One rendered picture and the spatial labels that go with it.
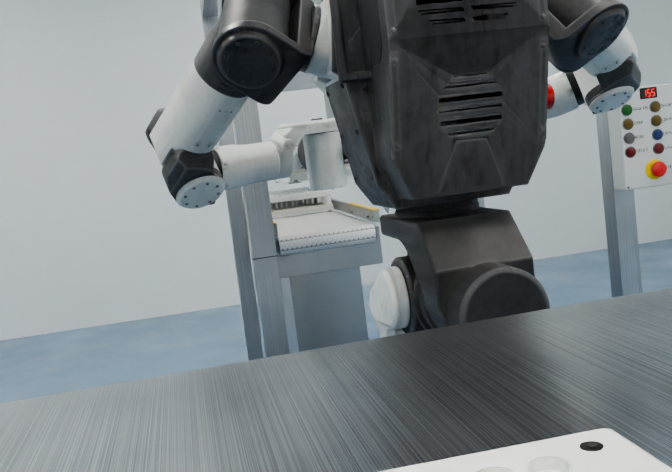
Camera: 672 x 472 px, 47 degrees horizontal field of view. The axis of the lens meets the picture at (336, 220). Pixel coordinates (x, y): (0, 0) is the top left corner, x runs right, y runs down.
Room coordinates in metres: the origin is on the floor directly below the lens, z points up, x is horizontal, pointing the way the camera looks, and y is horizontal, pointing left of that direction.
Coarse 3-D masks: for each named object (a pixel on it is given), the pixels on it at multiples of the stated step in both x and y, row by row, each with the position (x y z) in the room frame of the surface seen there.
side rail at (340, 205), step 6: (336, 204) 2.54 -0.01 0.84; (342, 204) 2.43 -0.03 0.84; (348, 204) 2.34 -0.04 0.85; (342, 210) 2.44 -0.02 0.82; (348, 210) 2.35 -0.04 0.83; (354, 210) 2.26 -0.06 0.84; (360, 210) 2.17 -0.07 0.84; (366, 210) 2.10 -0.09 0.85; (378, 210) 2.02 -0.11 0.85; (360, 216) 2.18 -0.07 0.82; (372, 216) 2.03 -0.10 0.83; (378, 216) 2.02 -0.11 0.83
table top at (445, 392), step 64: (512, 320) 0.72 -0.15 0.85; (576, 320) 0.69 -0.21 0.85; (640, 320) 0.67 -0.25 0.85; (128, 384) 0.66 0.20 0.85; (192, 384) 0.64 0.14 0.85; (256, 384) 0.61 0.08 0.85; (320, 384) 0.59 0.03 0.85; (384, 384) 0.57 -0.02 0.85; (448, 384) 0.56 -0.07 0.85; (512, 384) 0.54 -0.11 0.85; (576, 384) 0.52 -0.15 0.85; (640, 384) 0.51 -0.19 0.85; (0, 448) 0.54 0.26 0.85; (64, 448) 0.52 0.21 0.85; (128, 448) 0.51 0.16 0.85; (192, 448) 0.49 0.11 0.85; (256, 448) 0.48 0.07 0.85; (320, 448) 0.46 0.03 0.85; (384, 448) 0.45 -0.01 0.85; (448, 448) 0.44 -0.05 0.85
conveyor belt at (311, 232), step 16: (288, 224) 2.29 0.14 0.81; (304, 224) 2.23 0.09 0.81; (320, 224) 2.18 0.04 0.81; (336, 224) 2.13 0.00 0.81; (352, 224) 2.08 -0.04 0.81; (368, 224) 2.03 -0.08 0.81; (288, 240) 1.98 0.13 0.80; (304, 240) 1.98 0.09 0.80; (320, 240) 1.99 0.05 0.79; (336, 240) 2.00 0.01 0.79; (352, 240) 2.01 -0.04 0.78; (368, 240) 2.02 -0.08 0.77
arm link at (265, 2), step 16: (224, 0) 1.05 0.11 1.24; (240, 0) 1.00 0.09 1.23; (256, 0) 1.00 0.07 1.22; (272, 0) 1.01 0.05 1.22; (288, 0) 1.06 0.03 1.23; (224, 16) 1.00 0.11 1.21; (240, 16) 0.97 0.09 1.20; (256, 16) 0.97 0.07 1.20; (272, 16) 0.98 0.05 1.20; (288, 16) 1.04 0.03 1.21; (288, 32) 1.02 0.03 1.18; (208, 48) 1.04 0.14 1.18; (208, 64) 1.04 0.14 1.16; (208, 80) 1.05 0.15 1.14; (240, 96) 1.07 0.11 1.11
